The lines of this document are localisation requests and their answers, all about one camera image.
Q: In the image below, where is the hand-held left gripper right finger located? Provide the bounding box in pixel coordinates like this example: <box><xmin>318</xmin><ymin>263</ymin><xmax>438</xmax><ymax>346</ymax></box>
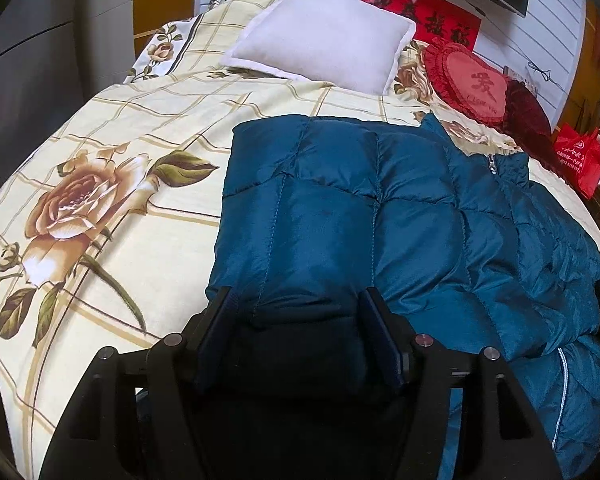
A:
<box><xmin>359</xmin><ymin>287</ymin><xmax>564</xmax><ymax>480</ymax></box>

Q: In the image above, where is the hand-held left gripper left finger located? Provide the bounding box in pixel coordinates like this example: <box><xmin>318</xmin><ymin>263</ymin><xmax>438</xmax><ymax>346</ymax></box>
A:
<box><xmin>39</xmin><ymin>286</ymin><xmax>241</xmax><ymax>480</ymax></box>

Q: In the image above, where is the blue puffer jacket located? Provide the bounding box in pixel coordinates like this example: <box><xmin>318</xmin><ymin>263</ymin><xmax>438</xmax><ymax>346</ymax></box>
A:
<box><xmin>205</xmin><ymin>112</ymin><xmax>600</xmax><ymax>480</ymax></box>

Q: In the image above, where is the floral checked bed sheet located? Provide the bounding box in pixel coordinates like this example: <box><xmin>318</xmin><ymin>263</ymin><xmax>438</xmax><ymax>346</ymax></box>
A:
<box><xmin>0</xmin><ymin>0</ymin><xmax>600</xmax><ymax>480</ymax></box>

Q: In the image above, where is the red heart-shaped cushion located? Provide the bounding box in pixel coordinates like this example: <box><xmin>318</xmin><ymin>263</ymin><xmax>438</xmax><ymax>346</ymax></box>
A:
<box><xmin>420</xmin><ymin>40</ymin><xmax>517</xmax><ymax>124</ymax></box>

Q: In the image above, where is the dark red cushion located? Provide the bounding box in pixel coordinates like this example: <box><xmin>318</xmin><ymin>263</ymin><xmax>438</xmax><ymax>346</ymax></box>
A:
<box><xmin>495</xmin><ymin>78</ymin><xmax>567</xmax><ymax>173</ymax></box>

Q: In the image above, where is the red shopping bag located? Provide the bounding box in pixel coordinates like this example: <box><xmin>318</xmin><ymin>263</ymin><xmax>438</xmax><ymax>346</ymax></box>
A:
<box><xmin>552</xmin><ymin>122</ymin><xmax>600</xmax><ymax>200</ymax></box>

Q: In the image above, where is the white pillow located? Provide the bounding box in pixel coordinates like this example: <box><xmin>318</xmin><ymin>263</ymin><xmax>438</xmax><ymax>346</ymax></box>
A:
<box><xmin>220</xmin><ymin>0</ymin><xmax>419</xmax><ymax>96</ymax></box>

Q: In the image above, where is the grey wardrobe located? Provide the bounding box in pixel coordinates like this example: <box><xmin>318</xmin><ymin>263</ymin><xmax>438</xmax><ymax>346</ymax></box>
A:
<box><xmin>0</xmin><ymin>0</ymin><xmax>137</xmax><ymax>173</ymax></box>

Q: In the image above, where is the red wall poster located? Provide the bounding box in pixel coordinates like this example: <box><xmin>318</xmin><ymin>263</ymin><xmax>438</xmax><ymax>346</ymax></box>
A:
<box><xmin>361</xmin><ymin>0</ymin><xmax>482</xmax><ymax>53</ymax></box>

